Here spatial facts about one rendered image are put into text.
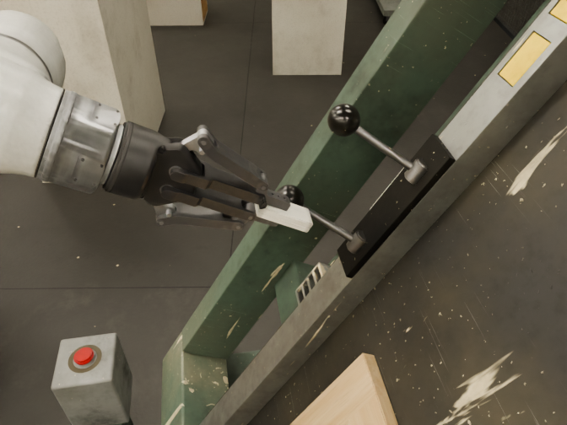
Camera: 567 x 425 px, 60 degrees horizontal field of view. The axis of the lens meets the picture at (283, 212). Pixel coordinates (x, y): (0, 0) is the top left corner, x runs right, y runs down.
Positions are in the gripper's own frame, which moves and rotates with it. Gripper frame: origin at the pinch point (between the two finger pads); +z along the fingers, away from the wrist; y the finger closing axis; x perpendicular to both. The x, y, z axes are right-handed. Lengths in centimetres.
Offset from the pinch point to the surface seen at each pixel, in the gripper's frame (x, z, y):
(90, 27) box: 211, -28, -75
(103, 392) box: 15, -2, -67
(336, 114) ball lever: 3.7, 0.4, 12.4
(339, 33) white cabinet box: 338, 142, -46
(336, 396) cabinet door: -13.1, 14.2, -15.3
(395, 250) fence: -3.2, 14.3, 2.2
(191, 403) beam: 9, 13, -57
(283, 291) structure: 16.9, 19.5, -28.5
